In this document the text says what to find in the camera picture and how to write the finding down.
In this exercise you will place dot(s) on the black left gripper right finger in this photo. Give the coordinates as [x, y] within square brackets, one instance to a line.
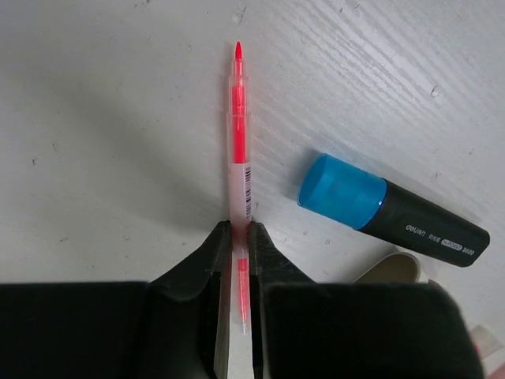
[267, 265]

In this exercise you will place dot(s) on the blue cap black highlighter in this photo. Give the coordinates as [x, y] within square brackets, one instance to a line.
[377, 207]

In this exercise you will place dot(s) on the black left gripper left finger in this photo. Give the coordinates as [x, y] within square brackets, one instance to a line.
[189, 313]

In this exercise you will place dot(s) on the red fineliner pen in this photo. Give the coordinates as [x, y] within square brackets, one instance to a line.
[240, 180]

